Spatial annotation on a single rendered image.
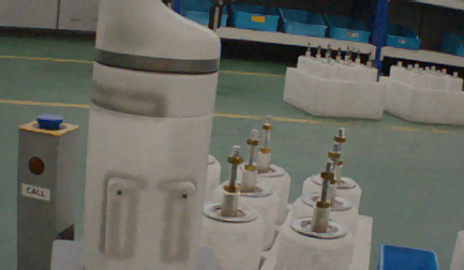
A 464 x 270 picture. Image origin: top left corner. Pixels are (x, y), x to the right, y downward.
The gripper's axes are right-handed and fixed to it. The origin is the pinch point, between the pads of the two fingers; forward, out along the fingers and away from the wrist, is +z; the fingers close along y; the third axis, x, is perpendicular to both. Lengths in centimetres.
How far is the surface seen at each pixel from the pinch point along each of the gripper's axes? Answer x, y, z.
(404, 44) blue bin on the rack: -399, -310, 23
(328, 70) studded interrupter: -188, -123, 28
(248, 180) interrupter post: 7.4, -9.1, 21.5
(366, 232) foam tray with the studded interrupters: 7.7, -30.6, 30.2
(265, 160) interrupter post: -2.5, -15.7, 21.3
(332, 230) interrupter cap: 23.5, -14.8, 22.9
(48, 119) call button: -0.8, 19.4, 15.5
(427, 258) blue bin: 4, -48, 38
